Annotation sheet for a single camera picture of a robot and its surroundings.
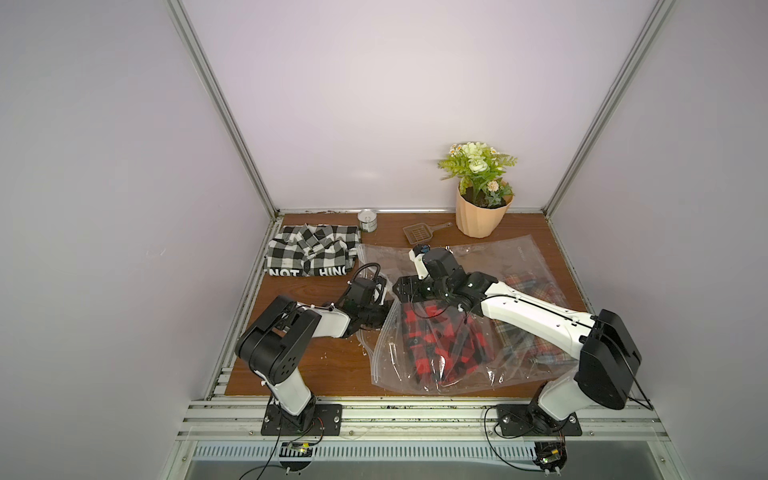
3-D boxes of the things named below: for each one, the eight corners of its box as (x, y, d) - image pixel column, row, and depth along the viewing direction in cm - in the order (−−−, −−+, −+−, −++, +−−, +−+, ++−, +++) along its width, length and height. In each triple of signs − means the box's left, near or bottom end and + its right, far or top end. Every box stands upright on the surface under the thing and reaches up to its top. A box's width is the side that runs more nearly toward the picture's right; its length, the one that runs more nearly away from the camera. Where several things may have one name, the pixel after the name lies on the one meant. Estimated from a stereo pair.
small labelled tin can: (358, 232, 114) (357, 224, 111) (360, 217, 120) (359, 209, 116) (377, 232, 114) (376, 224, 111) (377, 217, 119) (377, 209, 116)
